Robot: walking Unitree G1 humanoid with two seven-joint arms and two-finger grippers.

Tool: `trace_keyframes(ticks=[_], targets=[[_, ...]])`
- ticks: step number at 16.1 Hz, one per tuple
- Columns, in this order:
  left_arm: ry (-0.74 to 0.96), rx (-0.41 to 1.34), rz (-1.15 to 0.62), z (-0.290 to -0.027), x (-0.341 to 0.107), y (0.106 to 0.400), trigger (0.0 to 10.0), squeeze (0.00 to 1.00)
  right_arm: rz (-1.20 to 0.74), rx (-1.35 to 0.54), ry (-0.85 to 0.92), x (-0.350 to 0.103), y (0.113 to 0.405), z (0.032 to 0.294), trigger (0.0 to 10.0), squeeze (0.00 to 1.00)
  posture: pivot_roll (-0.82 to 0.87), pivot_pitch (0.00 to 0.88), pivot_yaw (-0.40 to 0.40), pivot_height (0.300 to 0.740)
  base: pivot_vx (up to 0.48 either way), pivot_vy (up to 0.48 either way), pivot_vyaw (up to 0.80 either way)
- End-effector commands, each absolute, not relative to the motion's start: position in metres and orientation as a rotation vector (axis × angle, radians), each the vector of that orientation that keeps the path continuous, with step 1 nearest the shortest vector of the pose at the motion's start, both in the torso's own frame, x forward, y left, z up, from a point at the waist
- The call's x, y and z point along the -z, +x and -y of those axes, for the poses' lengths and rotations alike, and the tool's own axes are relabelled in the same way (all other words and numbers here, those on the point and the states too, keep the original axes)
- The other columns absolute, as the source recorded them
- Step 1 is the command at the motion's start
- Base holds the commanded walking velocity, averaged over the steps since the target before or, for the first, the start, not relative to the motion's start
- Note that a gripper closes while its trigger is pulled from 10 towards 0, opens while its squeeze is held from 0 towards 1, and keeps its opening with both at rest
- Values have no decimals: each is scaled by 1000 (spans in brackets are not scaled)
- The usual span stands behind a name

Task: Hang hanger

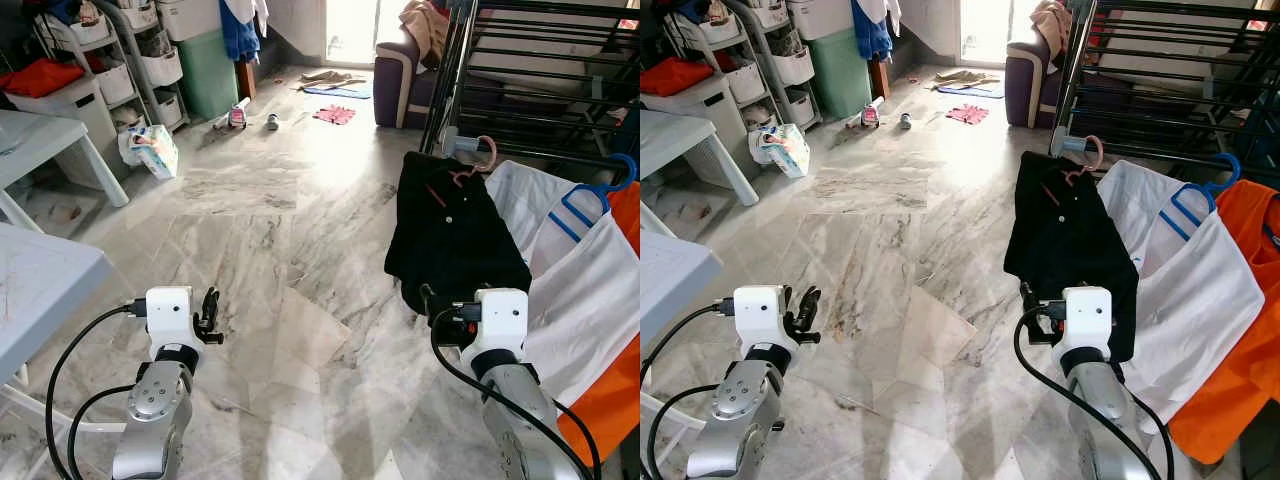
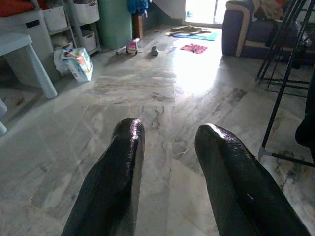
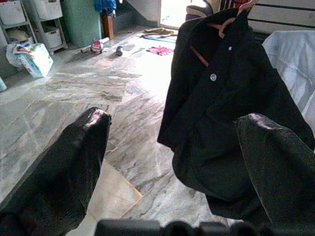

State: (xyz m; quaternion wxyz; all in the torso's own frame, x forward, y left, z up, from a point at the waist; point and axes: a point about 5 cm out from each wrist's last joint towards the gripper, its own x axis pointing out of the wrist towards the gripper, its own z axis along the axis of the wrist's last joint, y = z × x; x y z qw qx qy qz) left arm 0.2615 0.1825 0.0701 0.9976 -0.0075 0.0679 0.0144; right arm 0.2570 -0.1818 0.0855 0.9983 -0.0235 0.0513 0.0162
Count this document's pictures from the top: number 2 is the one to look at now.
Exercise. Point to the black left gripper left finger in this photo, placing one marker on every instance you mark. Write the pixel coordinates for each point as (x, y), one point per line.
(113, 177)

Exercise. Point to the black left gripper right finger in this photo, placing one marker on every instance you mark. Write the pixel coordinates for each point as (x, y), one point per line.
(236, 186)

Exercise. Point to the black metal drying rack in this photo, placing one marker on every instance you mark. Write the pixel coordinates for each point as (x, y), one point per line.
(286, 81)

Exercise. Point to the printed diaper pack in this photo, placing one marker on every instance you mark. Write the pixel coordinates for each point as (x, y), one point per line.
(78, 64)

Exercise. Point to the pink toy bottle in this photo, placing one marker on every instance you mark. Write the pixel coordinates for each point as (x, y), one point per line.
(131, 46)

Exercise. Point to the white storage bin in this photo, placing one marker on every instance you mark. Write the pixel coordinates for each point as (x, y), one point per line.
(55, 18)
(86, 12)
(61, 41)
(88, 40)

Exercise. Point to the pink floor cloth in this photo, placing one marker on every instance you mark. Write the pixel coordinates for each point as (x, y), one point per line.
(194, 48)

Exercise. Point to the green plastic bin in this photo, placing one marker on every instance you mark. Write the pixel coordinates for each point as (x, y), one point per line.
(114, 24)

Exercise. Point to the blue floor mat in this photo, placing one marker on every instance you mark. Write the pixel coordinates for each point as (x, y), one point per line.
(199, 37)

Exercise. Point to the grey storage shelf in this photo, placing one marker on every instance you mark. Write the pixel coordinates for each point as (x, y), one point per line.
(73, 27)

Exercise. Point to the purple sofa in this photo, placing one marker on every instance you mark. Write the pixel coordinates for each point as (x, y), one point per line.
(233, 27)

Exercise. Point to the brown floor cloth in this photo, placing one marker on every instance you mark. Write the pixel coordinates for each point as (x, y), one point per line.
(187, 30)

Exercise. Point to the white lidded laundry basket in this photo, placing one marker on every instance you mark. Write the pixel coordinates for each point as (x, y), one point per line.
(32, 32)

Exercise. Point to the small white plastic table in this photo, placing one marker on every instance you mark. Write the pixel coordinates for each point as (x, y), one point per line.
(14, 40)

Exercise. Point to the blue hanging garment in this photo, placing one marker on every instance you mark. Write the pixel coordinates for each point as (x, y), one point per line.
(137, 5)

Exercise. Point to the beige clothes on sofa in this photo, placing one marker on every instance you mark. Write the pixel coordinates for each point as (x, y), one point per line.
(268, 7)

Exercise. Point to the red cloth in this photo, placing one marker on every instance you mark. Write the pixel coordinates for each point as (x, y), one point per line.
(14, 6)

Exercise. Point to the brown wooden post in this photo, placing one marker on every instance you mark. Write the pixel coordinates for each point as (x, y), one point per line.
(137, 27)

